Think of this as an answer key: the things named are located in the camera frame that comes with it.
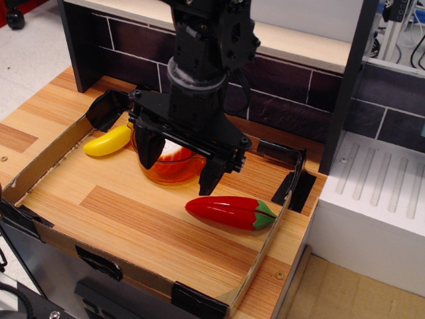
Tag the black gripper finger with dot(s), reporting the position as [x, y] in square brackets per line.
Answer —
[211, 176]
[149, 146]

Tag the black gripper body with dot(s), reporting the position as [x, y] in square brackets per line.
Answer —
[193, 117]

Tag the orange white toy sushi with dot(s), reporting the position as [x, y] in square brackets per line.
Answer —
[173, 158]

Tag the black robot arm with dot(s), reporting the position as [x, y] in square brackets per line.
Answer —
[214, 40]

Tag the transparent orange plastic pot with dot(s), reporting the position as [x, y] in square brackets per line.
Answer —
[193, 167]

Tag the cardboard fence with black tape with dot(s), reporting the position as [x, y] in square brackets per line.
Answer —
[96, 235]

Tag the yellow toy banana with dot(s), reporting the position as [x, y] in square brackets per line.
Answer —
[110, 142]

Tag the red toy chili pepper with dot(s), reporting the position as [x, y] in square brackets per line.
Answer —
[240, 212]

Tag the black device lower left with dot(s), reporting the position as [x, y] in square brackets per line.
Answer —
[26, 299]

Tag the white ridged sink block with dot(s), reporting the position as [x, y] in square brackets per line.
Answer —
[370, 214]

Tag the black caster wheel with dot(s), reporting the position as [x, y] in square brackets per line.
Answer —
[15, 19]

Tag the dark frame wooden shelf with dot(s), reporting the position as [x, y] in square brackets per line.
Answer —
[295, 79]

